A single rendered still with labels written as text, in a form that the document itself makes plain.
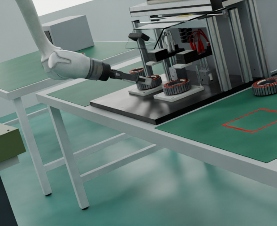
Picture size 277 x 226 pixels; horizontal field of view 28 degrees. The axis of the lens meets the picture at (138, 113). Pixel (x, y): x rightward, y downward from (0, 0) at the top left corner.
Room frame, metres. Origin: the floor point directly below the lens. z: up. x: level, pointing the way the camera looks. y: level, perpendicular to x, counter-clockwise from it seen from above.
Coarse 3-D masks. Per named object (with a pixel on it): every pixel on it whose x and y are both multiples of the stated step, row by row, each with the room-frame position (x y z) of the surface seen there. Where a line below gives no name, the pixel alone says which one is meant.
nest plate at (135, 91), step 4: (160, 84) 2.37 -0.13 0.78; (136, 88) 2.42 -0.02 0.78; (152, 88) 2.34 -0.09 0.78; (156, 88) 2.32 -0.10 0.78; (160, 88) 2.32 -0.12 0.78; (132, 92) 2.39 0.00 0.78; (136, 92) 2.35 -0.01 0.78; (140, 92) 2.32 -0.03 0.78; (144, 92) 2.30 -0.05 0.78; (148, 92) 2.30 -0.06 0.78; (152, 92) 2.31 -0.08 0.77
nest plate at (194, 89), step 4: (192, 88) 2.14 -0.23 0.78; (196, 88) 2.13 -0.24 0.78; (200, 88) 2.12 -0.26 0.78; (184, 92) 2.11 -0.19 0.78; (188, 92) 2.10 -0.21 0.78; (192, 92) 2.10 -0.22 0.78; (156, 96) 2.18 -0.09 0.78; (160, 96) 2.16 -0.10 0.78; (164, 96) 2.14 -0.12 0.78; (168, 96) 2.12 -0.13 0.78; (172, 96) 2.10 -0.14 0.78; (176, 96) 2.09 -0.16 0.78; (180, 96) 2.08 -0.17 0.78; (184, 96) 2.09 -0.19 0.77; (168, 100) 2.09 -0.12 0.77; (172, 100) 2.07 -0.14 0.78
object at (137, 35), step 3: (132, 33) 2.06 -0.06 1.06; (135, 33) 2.03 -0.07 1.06; (138, 33) 2.01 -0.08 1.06; (141, 33) 1.99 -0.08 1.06; (129, 36) 2.07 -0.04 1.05; (132, 36) 2.04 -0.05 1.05; (135, 36) 2.02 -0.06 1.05; (138, 36) 1.99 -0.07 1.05; (141, 36) 1.98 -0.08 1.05; (144, 36) 1.98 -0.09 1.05; (147, 36) 1.99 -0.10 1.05; (132, 39) 2.08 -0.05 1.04; (135, 39) 2.07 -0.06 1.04; (144, 39) 1.98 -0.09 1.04; (147, 39) 1.99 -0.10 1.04
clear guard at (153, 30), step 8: (224, 8) 2.04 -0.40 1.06; (176, 16) 2.19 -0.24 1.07; (192, 16) 2.05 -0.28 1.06; (200, 16) 2.00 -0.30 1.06; (152, 24) 2.14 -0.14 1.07; (160, 24) 2.07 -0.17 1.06; (168, 24) 2.01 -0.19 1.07; (176, 24) 1.96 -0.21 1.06; (136, 32) 2.12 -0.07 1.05; (144, 32) 2.06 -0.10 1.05; (152, 32) 2.00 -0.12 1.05; (160, 32) 1.94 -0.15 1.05; (128, 40) 2.14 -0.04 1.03; (152, 40) 1.96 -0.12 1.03; (136, 48) 2.05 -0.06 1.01; (144, 48) 1.98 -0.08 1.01; (152, 48) 1.93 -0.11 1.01
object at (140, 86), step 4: (148, 76) 2.43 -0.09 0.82; (152, 76) 2.41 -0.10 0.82; (156, 76) 2.39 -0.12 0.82; (160, 76) 2.38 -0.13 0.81; (152, 80) 2.34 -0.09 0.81; (156, 80) 2.34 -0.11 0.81; (160, 80) 2.36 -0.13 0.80; (136, 84) 2.38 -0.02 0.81; (140, 84) 2.35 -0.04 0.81; (144, 84) 2.34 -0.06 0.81; (152, 84) 2.33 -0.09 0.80; (156, 84) 2.34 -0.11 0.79; (140, 88) 2.36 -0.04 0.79; (144, 88) 2.34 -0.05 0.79; (148, 88) 2.34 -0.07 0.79
